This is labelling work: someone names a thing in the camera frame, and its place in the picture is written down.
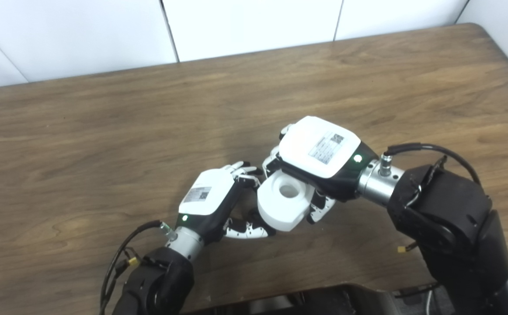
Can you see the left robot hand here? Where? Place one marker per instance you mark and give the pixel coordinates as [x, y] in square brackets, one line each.
[206, 194]

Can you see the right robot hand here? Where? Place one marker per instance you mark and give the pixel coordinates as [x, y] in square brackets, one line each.
[319, 148]

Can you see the round white piece with holes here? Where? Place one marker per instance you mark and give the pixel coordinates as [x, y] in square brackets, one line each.
[280, 210]

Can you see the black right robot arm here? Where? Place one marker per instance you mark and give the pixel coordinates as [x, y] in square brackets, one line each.
[450, 218]

